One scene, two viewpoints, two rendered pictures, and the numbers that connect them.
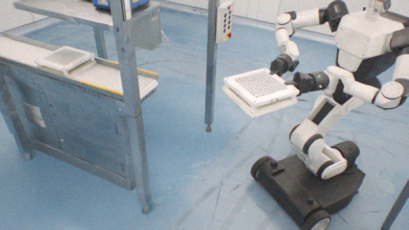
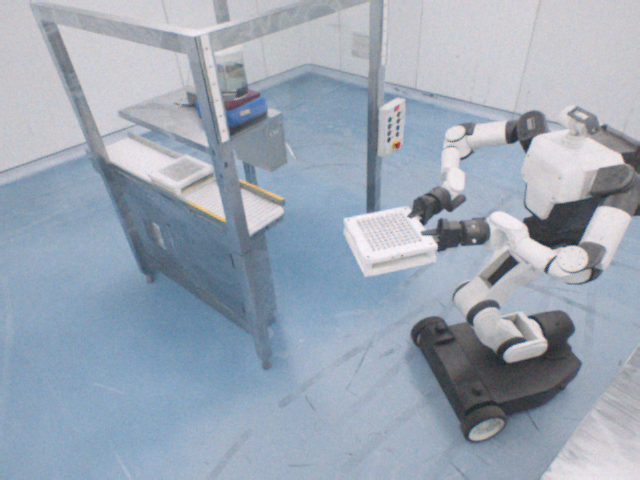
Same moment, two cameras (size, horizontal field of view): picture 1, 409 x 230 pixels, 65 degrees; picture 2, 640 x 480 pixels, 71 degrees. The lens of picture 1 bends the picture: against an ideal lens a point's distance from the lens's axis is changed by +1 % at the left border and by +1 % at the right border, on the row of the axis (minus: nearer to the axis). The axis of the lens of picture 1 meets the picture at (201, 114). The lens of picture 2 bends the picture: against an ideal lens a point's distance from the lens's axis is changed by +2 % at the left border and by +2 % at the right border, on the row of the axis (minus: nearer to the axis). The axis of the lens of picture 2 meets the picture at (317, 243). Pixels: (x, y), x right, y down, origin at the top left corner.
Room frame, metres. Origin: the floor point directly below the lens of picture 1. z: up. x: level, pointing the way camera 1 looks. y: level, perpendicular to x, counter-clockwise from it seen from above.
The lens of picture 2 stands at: (0.05, -0.39, 1.95)
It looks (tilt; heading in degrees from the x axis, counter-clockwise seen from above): 38 degrees down; 18
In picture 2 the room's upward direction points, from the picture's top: 4 degrees counter-clockwise
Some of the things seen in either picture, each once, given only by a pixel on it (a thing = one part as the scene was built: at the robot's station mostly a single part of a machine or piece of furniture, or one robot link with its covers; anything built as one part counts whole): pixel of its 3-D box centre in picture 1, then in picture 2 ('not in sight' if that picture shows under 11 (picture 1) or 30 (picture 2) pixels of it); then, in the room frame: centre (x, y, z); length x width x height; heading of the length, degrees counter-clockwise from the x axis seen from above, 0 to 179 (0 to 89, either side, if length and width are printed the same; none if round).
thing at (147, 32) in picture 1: (139, 26); (258, 140); (1.67, 0.35, 1.14); 0.22 x 0.11 x 0.20; 64
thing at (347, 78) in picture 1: (338, 80); (506, 232); (1.32, -0.64, 1.04); 0.13 x 0.07 x 0.09; 47
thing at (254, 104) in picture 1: (260, 86); (387, 233); (1.25, -0.26, 1.03); 0.25 x 0.24 x 0.02; 29
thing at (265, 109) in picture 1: (258, 95); (387, 244); (1.25, -0.26, 0.99); 0.24 x 0.24 x 0.02; 29
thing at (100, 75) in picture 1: (56, 67); (175, 180); (1.81, 0.93, 0.81); 1.35 x 0.25 x 0.05; 64
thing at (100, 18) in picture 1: (88, 6); (198, 115); (1.64, 0.59, 1.25); 0.62 x 0.38 x 0.04; 64
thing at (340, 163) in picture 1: (324, 162); (514, 336); (1.56, -0.83, 0.28); 0.21 x 0.20 x 0.13; 119
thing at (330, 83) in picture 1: (324, 80); (488, 230); (1.35, -0.59, 1.02); 0.11 x 0.11 x 0.11; 21
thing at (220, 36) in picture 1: (224, 22); (390, 127); (2.24, -0.14, 0.97); 0.17 x 0.06 x 0.26; 154
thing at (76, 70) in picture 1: (67, 65); (184, 180); (1.77, 0.84, 0.84); 0.24 x 0.24 x 0.02; 65
